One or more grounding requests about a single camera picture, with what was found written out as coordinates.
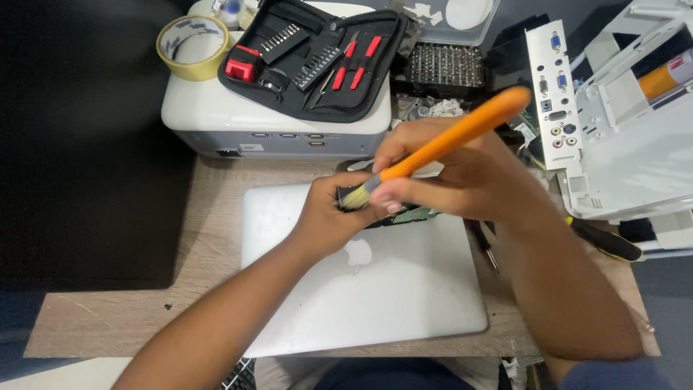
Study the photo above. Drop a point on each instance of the person's right hand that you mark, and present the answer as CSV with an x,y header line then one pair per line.
x,y
476,179

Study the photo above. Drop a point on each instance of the person's left hand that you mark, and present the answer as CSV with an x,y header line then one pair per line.
x,y
319,222

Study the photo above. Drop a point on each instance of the green circuit board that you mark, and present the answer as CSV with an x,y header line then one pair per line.
x,y
414,214

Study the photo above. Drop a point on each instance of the red and black screwdriver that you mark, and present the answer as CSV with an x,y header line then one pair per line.
x,y
482,244

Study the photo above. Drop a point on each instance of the silver laptop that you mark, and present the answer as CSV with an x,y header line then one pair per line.
x,y
379,292

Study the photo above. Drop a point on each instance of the black bit set tray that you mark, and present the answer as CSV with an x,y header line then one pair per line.
x,y
445,65

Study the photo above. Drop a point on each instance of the black projector inner assembly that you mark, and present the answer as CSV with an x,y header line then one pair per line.
x,y
509,59

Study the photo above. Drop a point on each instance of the white port panel plate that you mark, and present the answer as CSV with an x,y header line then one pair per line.
x,y
552,76

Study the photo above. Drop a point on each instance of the metal tweezers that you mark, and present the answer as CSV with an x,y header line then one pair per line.
x,y
324,88

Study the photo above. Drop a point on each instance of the black and yellow screwdriver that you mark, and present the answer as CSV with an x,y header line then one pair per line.
x,y
609,242

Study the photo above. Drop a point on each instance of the white projector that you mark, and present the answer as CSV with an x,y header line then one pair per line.
x,y
216,116

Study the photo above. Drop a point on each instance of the black screwdriver bit holder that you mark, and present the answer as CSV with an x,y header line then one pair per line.
x,y
318,67
284,42

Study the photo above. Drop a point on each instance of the clear plastic box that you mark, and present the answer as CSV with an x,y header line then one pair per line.
x,y
460,21

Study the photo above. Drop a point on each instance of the white projector casing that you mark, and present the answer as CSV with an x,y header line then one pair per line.
x,y
633,157

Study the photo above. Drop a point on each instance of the person's blue trousers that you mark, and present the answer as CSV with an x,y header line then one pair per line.
x,y
395,375

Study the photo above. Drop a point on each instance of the black keyboard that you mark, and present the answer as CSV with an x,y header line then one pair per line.
x,y
241,376

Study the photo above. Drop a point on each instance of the red and black tool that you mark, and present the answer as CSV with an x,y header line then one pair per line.
x,y
241,66

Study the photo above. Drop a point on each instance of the black zip tool case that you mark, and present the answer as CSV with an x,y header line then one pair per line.
x,y
379,32

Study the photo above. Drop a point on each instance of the yellow tape roll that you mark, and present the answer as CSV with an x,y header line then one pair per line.
x,y
201,67

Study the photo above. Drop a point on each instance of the orange tube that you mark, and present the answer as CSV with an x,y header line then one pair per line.
x,y
663,76

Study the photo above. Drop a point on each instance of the small clear bottle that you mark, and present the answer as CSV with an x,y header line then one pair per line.
x,y
233,10

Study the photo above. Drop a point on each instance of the person's blue sleeve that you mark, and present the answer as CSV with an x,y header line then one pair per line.
x,y
617,376

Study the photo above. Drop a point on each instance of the black mat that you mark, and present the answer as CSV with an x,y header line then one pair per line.
x,y
86,151

